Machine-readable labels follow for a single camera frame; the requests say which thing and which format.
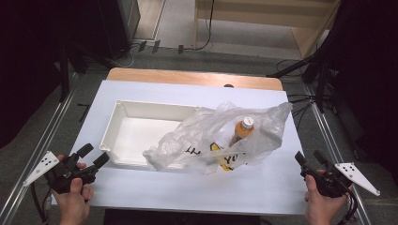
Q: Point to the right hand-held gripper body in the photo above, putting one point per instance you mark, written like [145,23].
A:
[334,184]

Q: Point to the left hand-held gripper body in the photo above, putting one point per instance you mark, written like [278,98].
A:
[62,176]

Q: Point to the white plastic bin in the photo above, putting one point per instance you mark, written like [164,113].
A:
[140,134]

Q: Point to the orange drink bottle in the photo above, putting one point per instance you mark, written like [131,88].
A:
[241,130]

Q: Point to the clear plastic bag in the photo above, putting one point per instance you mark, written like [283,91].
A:
[200,134]

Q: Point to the person's right hand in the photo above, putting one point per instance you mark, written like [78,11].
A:
[324,209]

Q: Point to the person's left hand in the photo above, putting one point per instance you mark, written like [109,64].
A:
[73,206]

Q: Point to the black upright stand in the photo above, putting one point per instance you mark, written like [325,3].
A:
[64,78]

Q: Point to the black tripod stand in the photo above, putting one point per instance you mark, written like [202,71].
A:
[291,67]

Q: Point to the dark round table grommet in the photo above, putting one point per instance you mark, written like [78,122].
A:
[228,85]

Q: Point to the black curtain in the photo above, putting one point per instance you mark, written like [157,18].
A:
[25,62]
[369,62]

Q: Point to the wooden shelf unit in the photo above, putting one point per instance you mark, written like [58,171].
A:
[300,34]

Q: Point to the black cabinet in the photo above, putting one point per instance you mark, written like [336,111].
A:
[115,25]

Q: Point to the aluminium floor rail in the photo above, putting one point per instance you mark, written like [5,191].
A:
[37,146]
[322,125]

